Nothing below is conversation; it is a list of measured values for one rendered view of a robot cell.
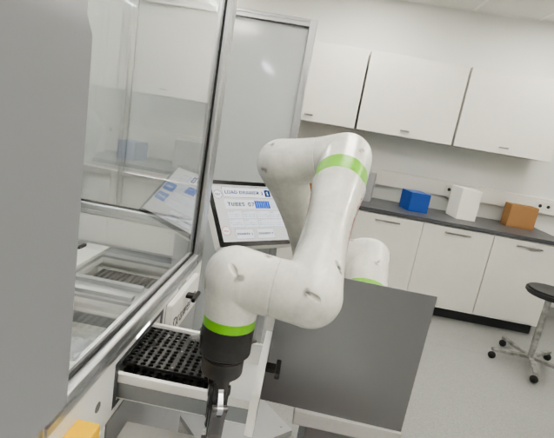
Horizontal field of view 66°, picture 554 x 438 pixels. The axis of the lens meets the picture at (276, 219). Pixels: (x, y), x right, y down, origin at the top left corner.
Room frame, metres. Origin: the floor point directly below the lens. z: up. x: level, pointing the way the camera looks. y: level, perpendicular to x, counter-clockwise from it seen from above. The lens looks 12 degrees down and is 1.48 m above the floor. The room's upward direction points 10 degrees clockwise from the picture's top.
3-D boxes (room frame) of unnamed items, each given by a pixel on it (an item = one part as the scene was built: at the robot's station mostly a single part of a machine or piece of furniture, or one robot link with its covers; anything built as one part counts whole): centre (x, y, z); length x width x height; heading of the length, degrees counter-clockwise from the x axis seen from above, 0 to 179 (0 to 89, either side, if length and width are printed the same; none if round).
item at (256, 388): (0.94, -0.03, 0.87); 0.29 x 0.02 x 0.11; 177
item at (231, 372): (0.69, 0.05, 1.02); 0.08 x 0.07 x 0.09; 12
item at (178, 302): (1.27, 0.25, 0.87); 0.29 x 0.02 x 0.11; 177
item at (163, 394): (0.95, 0.18, 0.86); 0.40 x 0.26 x 0.06; 87
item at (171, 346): (0.95, 0.17, 0.87); 0.22 x 0.18 x 0.06; 87
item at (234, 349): (0.69, 0.06, 1.10); 0.12 x 0.09 x 0.06; 102
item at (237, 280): (0.69, 0.04, 1.20); 0.13 x 0.11 x 0.14; 80
